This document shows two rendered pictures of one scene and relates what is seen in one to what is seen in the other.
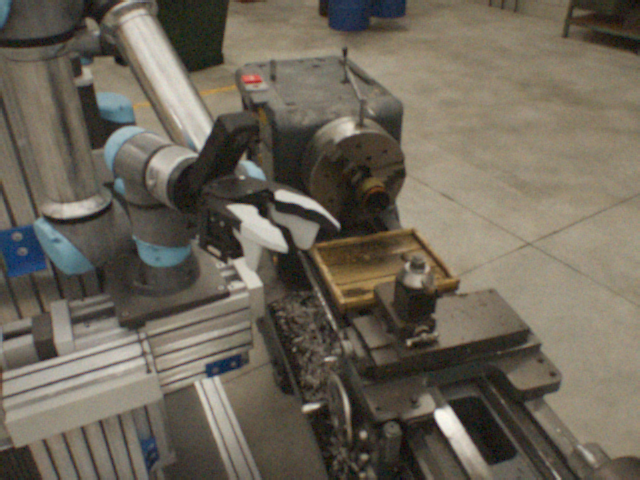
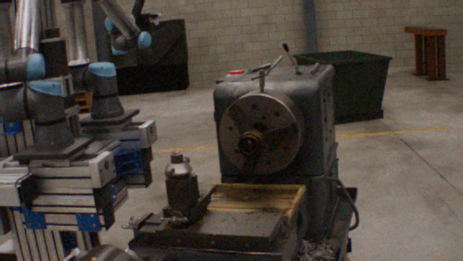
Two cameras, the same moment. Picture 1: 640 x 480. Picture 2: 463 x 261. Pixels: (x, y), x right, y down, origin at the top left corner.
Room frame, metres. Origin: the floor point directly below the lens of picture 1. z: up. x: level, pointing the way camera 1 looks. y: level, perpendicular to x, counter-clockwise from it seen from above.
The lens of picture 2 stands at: (-0.02, -1.18, 1.55)
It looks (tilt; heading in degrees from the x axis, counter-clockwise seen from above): 13 degrees down; 36
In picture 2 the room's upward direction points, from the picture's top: 5 degrees counter-clockwise
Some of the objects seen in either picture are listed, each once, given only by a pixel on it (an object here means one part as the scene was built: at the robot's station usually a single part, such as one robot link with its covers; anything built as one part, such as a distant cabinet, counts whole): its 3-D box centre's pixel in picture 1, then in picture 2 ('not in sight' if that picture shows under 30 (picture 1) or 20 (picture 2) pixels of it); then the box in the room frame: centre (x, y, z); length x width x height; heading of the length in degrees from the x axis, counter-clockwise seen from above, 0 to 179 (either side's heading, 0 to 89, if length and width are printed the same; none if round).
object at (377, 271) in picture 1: (381, 266); (247, 202); (1.40, -0.18, 0.89); 0.36 x 0.30 x 0.04; 107
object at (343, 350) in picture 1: (336, 352); (131, 222); (0.97, -0.04, 0.95); 0.07 x 0.04 x 0.04; 107
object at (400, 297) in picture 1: (415, 294); (183, 187); (1.03, -0.22, 1.07); 0.07 x 0.07 x 0.10; 17
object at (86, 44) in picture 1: (83, 44); (121, 42); (1.69, 0.68, 1.46); 0.11 x 0.08 x 0.11; 94
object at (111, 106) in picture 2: not in sight; (106, 104); (1.43, 0.54, 1.21); 0.15 x 0.15 x 0.10
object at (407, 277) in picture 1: (416, 272); (178, 166); (1.03, -0.22, 1.13); 0.08 x 0.08 x 0.03
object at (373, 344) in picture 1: (433, 331); (205, 228); (1.04, -0.28, 0.95); 0.43 x 0.17 x 0.05; 107
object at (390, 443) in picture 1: (390, 440); not in sight; (0.81, -0.15, 0.84); 0.04 x 0.04 x 0.10; 17
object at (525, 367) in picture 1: (446, 359); (206, 252); (1.00, -0.30, 0.90); 0.47 x 0.30 x 0.06; 107
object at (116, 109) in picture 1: (109, 121); (102, 78); (1.43, 0.55, 1.33); 0.13 x 0.12 x 0.14; 94
